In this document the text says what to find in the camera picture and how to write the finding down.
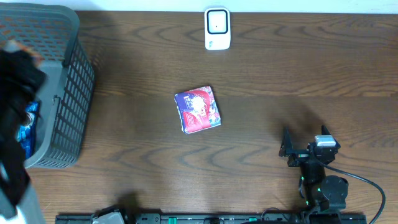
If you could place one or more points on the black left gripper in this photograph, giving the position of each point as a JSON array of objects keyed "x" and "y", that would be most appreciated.
[{"x": 15, "y": 83}]

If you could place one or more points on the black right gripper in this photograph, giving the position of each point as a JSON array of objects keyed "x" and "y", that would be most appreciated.
[{"x": 299, "y": 156}]

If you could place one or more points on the blue Oreo cookie pack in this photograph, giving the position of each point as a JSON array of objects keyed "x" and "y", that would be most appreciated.
[{"x": 26, "y": 133}]

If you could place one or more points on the orange Kleenex tissue pack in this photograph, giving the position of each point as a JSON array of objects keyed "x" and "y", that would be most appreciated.
[{"x": 14, "y": 46}]

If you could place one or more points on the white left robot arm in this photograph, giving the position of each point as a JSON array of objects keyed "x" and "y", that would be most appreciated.
[{"x": 15, "y": 181}]

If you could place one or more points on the grey plastic mesh basket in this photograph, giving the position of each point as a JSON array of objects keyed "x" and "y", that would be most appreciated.
[{"x": 65, "y": 97}]

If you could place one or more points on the red purple tissue pack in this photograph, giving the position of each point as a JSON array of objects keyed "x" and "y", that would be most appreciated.
[{"x": 197, "y": 109}]

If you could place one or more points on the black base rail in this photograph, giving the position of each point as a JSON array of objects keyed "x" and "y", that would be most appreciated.
[{"x": 155, "y": 218}]

